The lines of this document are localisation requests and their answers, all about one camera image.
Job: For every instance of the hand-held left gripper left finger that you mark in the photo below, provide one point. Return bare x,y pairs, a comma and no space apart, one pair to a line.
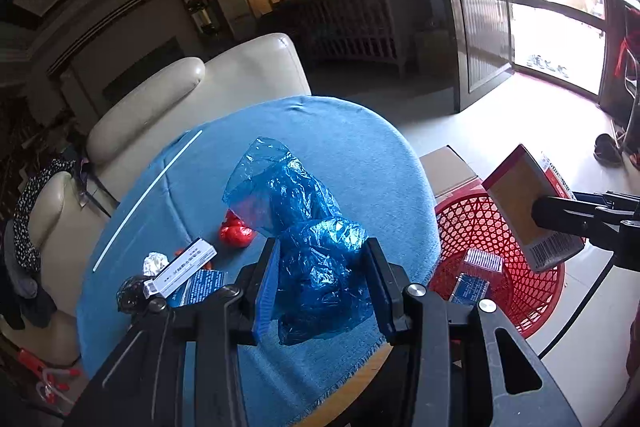
265,287

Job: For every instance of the blue tablecloth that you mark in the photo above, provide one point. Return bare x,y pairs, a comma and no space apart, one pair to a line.
325,137

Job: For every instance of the black polka dot cloth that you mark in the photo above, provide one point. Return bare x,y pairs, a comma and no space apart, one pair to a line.
30,207

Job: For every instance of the red white plastic item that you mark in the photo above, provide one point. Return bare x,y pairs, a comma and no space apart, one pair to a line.
50,379

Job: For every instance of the cream leather sofa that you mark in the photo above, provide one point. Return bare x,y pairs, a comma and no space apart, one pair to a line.
240,72

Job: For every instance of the blue plastic bag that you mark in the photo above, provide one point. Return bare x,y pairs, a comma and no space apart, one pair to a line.
310,227

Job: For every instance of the crumpled foil ball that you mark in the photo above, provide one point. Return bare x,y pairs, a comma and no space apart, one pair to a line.
155,263

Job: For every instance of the white standing air conditioner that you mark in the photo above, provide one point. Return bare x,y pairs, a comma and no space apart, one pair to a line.
232,9

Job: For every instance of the brown cardboard box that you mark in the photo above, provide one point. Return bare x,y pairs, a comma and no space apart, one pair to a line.
447,172

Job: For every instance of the dark wooden door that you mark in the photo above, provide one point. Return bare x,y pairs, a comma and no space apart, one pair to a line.
482,32

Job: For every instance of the red and white cardboard box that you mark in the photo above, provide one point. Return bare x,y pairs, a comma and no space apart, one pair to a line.
515,197

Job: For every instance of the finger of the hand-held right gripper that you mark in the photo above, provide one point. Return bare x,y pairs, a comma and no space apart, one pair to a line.
560,214

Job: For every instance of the wooden slatted crib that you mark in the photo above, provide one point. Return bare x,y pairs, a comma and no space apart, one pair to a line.
350,27

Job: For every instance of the dark shoe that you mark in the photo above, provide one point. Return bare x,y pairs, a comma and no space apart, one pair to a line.
607,149

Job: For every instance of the clear plastic packet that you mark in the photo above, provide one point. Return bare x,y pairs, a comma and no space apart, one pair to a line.
482,261

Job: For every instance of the red plastic bag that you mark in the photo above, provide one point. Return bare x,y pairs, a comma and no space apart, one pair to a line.
235,234

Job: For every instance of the glass display shelf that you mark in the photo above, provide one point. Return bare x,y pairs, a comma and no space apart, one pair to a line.
200,12

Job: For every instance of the dark cloth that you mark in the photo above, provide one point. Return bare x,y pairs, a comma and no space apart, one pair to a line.
25,297

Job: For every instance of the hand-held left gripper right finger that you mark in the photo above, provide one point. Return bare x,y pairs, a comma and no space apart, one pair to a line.
375,287

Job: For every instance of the blue foil packet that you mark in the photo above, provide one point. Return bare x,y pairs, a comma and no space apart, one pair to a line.
205,284

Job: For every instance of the thin white stick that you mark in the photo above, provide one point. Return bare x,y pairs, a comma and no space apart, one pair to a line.
150,192

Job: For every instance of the small blue box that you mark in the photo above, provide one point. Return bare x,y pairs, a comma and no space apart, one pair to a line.
470,289

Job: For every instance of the red plastic basket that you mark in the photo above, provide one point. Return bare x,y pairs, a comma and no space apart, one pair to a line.
465,217

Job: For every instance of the white paper box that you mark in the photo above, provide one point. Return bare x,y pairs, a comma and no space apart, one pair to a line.
185,264

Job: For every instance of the black plastic bag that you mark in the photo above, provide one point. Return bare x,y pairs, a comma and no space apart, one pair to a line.
131,294

